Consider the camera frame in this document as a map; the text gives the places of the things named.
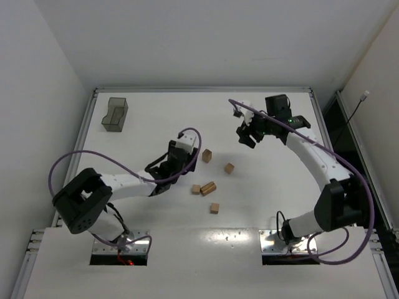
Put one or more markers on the small wood cube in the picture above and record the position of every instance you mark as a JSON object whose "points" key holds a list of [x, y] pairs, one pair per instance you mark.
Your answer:
{"points": [[214, 208], [229, 168], [196, 189]]}

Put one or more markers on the grey translucent plastic bin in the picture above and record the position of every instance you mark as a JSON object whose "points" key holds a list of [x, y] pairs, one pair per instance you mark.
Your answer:
{"points": [[117, 109]]}

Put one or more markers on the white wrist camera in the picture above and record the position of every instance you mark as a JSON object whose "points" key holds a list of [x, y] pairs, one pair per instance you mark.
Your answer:
{"points": [[186, 141], [241, 112]]}

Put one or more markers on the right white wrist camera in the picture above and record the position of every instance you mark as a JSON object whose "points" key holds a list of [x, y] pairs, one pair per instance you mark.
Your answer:
{"points": [[241, 112]]}

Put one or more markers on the long striped wood block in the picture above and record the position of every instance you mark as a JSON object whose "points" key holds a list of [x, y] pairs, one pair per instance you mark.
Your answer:
{"points": [[208, 188]]}

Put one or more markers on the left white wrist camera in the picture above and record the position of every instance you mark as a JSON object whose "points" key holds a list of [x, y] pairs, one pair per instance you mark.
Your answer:
{"points": [[186, 141]]}

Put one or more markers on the long plain wood block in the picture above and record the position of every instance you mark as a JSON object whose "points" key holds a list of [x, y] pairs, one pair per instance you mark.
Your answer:
{"points": [[207, 155]]}

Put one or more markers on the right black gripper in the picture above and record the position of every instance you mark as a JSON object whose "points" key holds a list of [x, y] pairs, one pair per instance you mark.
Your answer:
{"points": [[252, 131]]}

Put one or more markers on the metal base plate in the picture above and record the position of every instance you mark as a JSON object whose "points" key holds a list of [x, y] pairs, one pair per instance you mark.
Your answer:
{"points": [[271, 244], [136, 242]]}

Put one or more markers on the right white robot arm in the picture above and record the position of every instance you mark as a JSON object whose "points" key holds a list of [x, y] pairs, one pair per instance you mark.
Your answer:
{"points": [[345, 197]]}

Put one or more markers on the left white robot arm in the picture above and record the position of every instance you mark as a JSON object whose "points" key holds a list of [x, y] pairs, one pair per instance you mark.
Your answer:
{"points": [[83, 203]]}

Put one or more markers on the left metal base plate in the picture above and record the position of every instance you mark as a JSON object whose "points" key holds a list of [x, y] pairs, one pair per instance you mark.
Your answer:
{"points": [[136, 242]]}

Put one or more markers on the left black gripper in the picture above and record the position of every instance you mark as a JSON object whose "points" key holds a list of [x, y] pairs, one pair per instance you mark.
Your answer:
{"points": [[174, 161]]}

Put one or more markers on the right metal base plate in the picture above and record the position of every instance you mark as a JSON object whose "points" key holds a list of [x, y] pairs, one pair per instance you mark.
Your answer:
{"points": [[271, 244]]}

